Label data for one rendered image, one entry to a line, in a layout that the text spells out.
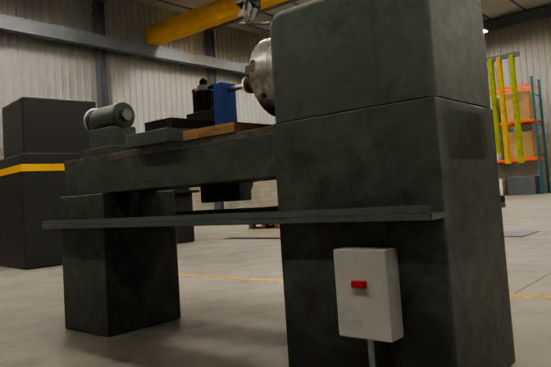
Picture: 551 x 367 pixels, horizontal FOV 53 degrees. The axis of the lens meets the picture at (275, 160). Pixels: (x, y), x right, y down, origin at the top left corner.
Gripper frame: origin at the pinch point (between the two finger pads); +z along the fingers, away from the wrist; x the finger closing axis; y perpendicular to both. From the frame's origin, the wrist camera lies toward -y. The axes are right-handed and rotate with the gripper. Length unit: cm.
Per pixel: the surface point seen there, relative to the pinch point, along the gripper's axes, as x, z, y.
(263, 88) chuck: 0.0, 34.3, -16.7
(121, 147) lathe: -14, 41, 89
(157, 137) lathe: 3, 50, 36
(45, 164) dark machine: -141, -27, 435
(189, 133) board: -2, 48, 21
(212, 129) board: -1.6, 47.7, 7.8
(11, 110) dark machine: -117, -95, 515
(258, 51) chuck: 4.5, 20.5, -14.6
